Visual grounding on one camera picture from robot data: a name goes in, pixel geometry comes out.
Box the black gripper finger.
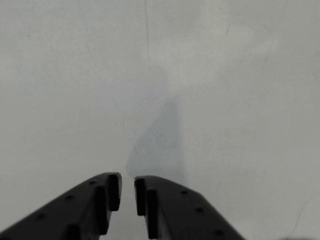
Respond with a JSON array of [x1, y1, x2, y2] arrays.
[[134, 175, 247, 240], [0, 171, 123, 240]]

